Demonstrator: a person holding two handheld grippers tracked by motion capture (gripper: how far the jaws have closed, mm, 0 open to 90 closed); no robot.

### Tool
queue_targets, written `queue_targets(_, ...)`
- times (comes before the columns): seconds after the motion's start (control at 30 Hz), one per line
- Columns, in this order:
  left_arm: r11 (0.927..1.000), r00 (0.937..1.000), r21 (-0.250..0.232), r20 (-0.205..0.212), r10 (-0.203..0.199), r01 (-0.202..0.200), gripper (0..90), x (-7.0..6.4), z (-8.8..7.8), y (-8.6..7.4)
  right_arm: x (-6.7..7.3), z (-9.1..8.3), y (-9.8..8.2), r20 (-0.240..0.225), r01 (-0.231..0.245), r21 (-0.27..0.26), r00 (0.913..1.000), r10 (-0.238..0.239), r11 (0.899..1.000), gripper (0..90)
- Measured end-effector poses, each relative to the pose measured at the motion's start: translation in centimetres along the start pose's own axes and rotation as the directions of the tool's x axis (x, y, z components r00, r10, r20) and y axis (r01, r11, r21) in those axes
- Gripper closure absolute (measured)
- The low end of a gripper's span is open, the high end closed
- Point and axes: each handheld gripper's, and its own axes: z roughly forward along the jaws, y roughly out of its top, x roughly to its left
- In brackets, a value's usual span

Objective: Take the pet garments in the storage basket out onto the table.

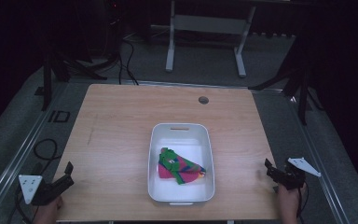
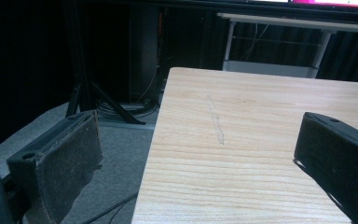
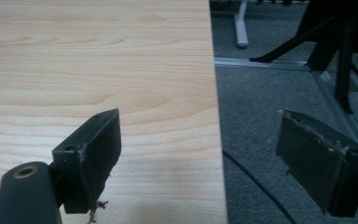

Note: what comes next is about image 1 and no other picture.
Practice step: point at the white plastic bin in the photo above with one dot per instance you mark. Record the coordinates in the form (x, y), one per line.
(180, 193)

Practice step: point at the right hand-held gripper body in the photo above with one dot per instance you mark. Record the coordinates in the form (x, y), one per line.
(292, 175)

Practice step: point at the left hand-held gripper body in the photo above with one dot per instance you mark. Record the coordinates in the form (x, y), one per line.
(42, 193)

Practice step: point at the white metal desk frame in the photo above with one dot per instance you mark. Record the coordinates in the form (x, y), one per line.
(208, 25)

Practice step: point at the aluminium floor rail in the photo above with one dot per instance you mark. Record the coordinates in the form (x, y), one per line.
(317, 161)
(15, 161)

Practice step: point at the person's right hand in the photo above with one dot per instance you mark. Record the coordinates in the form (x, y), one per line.
(287, 203)

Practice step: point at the black tripod stand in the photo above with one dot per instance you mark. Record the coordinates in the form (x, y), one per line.
(298, 81)
(62, 68)

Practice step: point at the person's left hand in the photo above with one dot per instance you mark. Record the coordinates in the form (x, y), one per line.
(48, 213)

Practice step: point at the green and pink striped cloth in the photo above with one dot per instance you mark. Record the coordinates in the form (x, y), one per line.
(180, 169)

